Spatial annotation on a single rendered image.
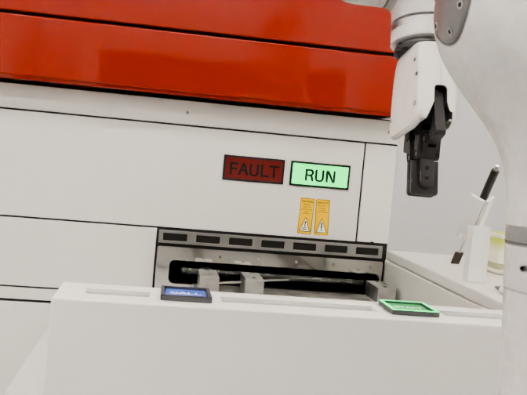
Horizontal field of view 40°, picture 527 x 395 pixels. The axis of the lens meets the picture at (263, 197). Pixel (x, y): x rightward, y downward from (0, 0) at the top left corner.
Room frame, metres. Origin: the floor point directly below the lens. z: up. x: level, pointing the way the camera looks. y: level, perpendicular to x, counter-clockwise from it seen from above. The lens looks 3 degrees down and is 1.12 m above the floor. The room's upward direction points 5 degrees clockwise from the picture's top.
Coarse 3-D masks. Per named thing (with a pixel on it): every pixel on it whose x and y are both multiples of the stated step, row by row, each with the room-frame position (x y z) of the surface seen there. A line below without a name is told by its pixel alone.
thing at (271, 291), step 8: (224, 288) 1.32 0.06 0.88; (232, 288) 1.33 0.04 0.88; (240, 288) 1.34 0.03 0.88; (264, 288) 1.36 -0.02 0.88; (272, 288) 1.37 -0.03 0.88; (296, 296) 1.31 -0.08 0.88; (304, 296) 1.32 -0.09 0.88; (312, 296) 1.32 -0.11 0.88; (320, 296) 1.33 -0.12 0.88; (328, 296) 1.34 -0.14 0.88; (336, 296) 1.35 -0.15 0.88; (344, 296) 1.35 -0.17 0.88; (352, 296) 1.36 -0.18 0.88; (360, 296) 1.37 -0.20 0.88
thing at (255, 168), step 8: (232, 160) 1.39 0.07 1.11; (240, 160) 1.40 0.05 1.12; (248, 160) 1.40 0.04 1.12; (256, 160) 1.40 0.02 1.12; (264, 160) 1.40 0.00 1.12; (232, 168) 1.39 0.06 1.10; (240, 168) 1.40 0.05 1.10; (248, 168) 1.40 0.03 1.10; (256, 168) 1.40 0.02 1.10; (264, 168) 1.40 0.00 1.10; (272, 168) 1.41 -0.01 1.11; (280, 168) 1.41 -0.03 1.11; (224, 176) 1.39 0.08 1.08; (232, 176) 1.40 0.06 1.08; (240, 176) 1.40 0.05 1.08; (248, 176) 1.40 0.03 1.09; (256, 176) 1.40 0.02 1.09; (264, 176) 1.40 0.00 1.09; (272, 176) 1.41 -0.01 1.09; (280, 176) 1.41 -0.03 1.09
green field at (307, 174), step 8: (296, 168) 1.41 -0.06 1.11; (304, 168) 1.41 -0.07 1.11; (312, 168) 1.42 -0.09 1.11; (320, 168) 1.42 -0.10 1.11; (328, 168) 1.42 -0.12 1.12; (336, 168) 1.42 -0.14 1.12; (344, 168) 1.43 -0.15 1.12; (296, 176) 1.41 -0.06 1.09; (304, 176) 1.41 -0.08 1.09; (312, 176) 1.42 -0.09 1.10; (320, 176) 1.42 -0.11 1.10; (328, 176) 1.42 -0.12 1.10; (336, 176) 1.42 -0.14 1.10; (344, 176) 1.43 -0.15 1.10; (312, 184) 1.42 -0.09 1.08; (320, 184) 1.42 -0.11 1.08; (328, 184) 1.42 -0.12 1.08; (336, 184) 1.42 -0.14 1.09; (344, 184) 1.43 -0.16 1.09
